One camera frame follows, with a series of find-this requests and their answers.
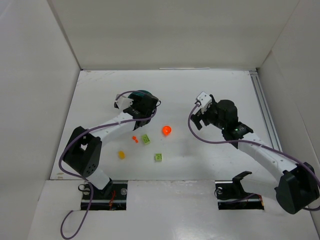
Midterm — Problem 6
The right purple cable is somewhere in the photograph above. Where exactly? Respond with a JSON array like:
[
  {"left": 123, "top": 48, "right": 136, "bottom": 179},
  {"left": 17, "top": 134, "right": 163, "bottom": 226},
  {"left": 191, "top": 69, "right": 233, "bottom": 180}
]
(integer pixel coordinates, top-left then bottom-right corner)
[{"left": 187, "top": 102, "right": 320, "bottom": 211}]

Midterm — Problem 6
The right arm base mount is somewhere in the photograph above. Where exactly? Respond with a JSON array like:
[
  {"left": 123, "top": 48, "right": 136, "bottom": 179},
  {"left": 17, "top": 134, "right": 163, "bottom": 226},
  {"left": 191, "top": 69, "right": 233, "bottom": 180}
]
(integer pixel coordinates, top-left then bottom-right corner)
[{"left": 214, "top": 171, "right": 265, "bottom": 210}]

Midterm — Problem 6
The green lego brick right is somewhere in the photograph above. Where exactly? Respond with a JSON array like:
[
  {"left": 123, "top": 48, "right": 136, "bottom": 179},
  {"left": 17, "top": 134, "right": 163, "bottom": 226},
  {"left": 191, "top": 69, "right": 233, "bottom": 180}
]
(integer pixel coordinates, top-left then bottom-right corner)
[{"left": 154, "top": 153, "right": 163, "bottom": 162}]

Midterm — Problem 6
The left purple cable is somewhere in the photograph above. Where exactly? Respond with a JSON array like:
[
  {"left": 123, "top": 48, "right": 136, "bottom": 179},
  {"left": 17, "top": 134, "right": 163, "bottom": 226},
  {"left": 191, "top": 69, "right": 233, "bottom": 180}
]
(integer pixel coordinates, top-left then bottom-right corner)
[{"left": 57, "top": 90, "right": 158, "bottom": 240}]

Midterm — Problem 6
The small orange lego piece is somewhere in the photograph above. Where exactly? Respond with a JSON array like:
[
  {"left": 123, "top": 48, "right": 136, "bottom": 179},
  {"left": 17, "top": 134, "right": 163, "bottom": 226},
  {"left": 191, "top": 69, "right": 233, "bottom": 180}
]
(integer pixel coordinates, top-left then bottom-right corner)
[{"left": 132, "top": 136, "right": 139, "bottom": 143}]

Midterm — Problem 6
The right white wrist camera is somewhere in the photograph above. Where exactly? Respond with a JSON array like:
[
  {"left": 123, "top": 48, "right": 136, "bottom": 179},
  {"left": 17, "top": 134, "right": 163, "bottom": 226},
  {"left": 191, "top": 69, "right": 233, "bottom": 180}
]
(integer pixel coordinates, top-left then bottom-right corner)
[{"left": 196, "top": 91, "right": 213, "bottom": 114}]

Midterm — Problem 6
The green lego brick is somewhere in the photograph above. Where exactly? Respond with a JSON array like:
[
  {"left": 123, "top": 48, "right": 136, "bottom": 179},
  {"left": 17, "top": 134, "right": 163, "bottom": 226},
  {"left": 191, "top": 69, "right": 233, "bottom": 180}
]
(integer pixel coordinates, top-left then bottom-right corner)
[
  {"left": 141, "top": 134, "right": 151, "bottom": 145},
  {"left": 154, "top": 153, "right": 163, "bottom": 162}
]

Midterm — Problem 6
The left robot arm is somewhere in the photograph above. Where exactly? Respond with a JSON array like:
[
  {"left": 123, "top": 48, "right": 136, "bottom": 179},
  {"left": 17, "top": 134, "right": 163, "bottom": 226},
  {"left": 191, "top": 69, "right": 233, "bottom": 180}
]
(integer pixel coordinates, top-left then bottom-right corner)
[{"left": 58, "top": 90, "right": 161, "bottom": 197}]

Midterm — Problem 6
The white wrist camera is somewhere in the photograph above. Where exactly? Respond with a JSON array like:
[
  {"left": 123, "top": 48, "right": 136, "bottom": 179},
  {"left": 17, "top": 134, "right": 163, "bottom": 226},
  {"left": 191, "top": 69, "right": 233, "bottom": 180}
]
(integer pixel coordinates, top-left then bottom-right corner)
[
  {"left": 196, "top": 91, "right": 213, "bottom": 114},
  {"left": 113, "top": 94, "right": 134, "bottom": 111}
]

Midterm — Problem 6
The purple cable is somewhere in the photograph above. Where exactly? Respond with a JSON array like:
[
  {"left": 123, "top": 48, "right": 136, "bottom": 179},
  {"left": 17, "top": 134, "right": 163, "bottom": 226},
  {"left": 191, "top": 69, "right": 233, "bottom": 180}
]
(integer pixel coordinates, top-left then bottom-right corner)
[
  {"left": 187, "top": 102, "right": 320, "bottom": 211},
  {"left": 57, "top": 90, "right": 158, "bottom": 240}
]

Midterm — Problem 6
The orange round lego piece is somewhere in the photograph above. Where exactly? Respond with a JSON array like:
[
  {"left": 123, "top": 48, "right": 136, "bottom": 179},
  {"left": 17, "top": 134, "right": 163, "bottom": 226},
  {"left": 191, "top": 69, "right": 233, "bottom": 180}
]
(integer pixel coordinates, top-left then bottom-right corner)
[{"left": 162, "top": 125, "right": 172, "bottom": 137}]

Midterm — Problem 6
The small yellow lego brick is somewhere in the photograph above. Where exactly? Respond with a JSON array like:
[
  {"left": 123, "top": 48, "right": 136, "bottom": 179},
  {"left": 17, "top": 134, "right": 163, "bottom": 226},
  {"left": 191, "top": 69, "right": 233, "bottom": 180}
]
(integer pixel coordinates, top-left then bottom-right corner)
[{"left": 117, "top": 151, "right": 126, "bottom": 160}]

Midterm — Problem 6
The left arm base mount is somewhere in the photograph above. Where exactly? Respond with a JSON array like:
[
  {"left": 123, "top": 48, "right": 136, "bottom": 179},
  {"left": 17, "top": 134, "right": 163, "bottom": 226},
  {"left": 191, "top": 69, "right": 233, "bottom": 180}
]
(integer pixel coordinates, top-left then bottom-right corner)
[{"left": 78, "top": 180, "right": 128, "bottom": 211}]

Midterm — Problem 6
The aluminium rail right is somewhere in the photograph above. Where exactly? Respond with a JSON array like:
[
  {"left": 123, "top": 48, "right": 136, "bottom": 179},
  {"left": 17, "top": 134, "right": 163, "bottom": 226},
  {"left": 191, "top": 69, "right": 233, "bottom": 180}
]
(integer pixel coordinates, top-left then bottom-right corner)
[{"left": 249, "top": 70, "right": 283, "bottom": 151}]

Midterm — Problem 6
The green lego brick left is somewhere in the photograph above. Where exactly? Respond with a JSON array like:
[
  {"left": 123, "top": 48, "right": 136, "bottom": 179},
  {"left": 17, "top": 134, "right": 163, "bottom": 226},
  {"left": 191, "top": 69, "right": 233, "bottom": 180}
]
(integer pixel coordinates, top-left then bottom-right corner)
[{"left": 141, "top": 134, "right": 151, "bottom": 145}]

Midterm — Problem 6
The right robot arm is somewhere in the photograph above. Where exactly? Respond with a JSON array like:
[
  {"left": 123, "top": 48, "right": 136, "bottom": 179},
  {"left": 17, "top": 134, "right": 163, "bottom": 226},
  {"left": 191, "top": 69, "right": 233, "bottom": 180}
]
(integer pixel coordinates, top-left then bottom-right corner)
[{"left": 187, "top": 91, "right": 320, "bottom": 215}]

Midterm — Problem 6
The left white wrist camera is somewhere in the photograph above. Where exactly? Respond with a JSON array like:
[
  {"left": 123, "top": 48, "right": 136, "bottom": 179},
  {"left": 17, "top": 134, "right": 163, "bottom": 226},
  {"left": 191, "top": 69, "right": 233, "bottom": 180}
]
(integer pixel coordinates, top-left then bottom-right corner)
[{"left": 113, "top": 94, "right": 134, "bottom": 111}]

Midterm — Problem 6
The teal round divided container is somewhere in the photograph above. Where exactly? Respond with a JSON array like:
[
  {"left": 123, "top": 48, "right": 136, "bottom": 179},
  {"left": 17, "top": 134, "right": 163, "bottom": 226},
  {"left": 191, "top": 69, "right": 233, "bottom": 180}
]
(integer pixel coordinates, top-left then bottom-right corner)
[{"left": 128, "top": 90, "right": 158, "bottom": 101}]

